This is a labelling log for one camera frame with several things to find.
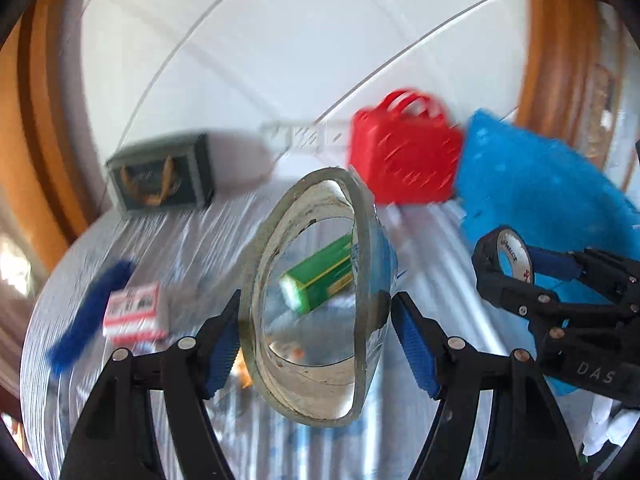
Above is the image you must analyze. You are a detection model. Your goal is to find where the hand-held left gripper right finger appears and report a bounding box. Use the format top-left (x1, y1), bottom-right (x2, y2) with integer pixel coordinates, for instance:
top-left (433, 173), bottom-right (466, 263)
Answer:
top-left (391, 291), bottom-right (583, 480)

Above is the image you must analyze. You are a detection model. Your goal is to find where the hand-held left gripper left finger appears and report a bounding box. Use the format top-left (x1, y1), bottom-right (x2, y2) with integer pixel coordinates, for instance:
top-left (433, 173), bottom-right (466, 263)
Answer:
top-left (60, 290), bottom-right (242, 480)

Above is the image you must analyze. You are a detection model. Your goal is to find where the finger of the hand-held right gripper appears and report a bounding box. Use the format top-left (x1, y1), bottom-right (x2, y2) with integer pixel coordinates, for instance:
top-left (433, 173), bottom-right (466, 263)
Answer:
top-left (474, 259), bottom-right (627, 332)
top-left (530, 247), bottom-right (640, 307)

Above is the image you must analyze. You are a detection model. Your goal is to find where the black tape roll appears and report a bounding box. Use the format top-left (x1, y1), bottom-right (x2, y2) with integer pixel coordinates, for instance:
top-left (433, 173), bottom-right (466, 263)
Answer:
top-left (472, 226), bottom-right (536, 291)

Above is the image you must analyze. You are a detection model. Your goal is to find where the blue plastic crate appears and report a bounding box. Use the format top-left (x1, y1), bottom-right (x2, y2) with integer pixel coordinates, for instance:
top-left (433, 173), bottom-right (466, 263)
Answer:
top-left (452, 109), bottom-right (640, 396)

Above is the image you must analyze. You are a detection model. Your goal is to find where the clear tape roll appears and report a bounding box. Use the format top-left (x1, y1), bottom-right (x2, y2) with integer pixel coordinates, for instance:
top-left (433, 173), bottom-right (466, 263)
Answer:
top-left (238, 167), bottom-right (399, 428)

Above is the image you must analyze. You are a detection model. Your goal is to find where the green cardboard box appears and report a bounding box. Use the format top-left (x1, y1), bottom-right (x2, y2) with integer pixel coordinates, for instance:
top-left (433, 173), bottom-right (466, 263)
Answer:
top-left (278, 234), bottom-right (356, 315)

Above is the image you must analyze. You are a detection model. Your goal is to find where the small duck toy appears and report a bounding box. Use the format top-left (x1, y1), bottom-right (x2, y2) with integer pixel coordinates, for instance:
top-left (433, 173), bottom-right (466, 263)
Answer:
top-left (235, 350), bottom-right (256, 391)

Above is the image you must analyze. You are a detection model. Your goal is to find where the red white box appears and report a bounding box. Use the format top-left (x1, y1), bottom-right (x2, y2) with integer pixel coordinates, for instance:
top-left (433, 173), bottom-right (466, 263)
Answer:
top-left (102, 282), bottom-right (171, 346)

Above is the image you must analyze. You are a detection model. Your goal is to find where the blue feather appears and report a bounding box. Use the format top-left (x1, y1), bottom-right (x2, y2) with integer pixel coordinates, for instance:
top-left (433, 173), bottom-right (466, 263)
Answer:
top-left (47, 260), bottom-right (137, 376)

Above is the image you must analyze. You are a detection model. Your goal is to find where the red plastic suitcase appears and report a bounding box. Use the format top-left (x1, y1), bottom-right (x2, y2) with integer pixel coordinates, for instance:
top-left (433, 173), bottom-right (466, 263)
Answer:
top-left (348, 90), bottom-right (464, 206)

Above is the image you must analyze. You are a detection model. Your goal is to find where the black gift box gold ribbon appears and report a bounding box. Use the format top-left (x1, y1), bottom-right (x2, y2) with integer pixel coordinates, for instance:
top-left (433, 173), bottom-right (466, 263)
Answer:
top-left (106, 132), bottom-right (217, 218)

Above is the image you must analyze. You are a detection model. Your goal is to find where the sheer curtain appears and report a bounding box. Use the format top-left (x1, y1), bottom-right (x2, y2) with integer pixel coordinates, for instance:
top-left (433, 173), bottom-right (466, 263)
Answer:
top-left (0, 200), bottom-right (41, 396)

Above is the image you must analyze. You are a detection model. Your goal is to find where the white power strip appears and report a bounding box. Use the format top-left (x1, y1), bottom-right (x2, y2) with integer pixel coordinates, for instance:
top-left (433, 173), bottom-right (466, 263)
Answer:
top-left (320, 119), bottom-right (352, 153)

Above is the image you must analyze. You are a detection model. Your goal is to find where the wooden wall frame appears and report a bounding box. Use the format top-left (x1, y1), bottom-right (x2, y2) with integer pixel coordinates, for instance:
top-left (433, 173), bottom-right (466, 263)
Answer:
top-left (17, 0), bottom-right (108, 271)
top-left (515, 0), bottom-right (626, 186)

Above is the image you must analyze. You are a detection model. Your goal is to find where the white wall socket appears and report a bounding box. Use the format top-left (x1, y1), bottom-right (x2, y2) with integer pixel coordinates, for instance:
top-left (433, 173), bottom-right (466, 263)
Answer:
top-left (290, 120), bottom-right (322, 153)

